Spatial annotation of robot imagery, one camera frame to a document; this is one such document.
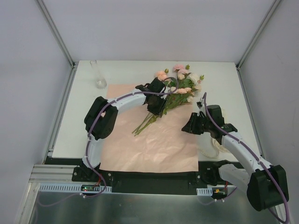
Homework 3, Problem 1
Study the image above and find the cream ribbon gold lettering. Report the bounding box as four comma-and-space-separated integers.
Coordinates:
197, 133, 231, 159

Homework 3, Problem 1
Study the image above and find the pink artificial flower bouquet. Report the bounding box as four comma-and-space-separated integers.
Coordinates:
132, 64, 205, 136

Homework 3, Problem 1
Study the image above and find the pink wrapping paper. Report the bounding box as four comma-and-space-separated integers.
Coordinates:
99, 83, 199, 173

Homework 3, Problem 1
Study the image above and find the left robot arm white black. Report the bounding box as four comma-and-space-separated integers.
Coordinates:
79, 78, 167, 182

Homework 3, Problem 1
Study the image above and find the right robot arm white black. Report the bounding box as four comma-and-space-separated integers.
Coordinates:
182, 105, 289, 211

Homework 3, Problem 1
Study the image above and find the clear glass vase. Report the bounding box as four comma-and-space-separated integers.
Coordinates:
90, 60, 107, 89

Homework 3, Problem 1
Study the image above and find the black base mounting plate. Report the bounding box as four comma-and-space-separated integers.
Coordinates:
46, 157, 232, 196

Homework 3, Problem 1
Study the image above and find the shiny metal front panel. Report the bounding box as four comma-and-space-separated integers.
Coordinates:
29, 190, 277, 224

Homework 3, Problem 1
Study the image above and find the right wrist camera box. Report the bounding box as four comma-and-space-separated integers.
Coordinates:
196, 98, 206, 111

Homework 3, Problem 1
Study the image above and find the right white cable duct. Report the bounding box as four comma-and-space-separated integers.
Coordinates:
196, 186, 227, 196

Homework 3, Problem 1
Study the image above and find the white cable duct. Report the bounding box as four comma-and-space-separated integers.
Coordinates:
39, 183, 112, 194
196, 186, 227, 196

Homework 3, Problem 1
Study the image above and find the right aluminium frame post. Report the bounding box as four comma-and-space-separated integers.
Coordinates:
235, 0, 283, 70

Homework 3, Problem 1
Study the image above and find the aluminium frame post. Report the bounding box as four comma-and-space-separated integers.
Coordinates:
35, 0, 79, 69
235, 0, 283, 70

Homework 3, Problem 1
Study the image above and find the front aluminium rail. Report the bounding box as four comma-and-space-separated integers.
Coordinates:
29, 163, 80, 182

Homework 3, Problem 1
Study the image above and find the left white cable duct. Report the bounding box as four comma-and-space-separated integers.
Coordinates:
39, 183, 112, 194

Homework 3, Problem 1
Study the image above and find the left aluminium frame post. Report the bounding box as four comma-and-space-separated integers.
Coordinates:
35, 0, 79, 69

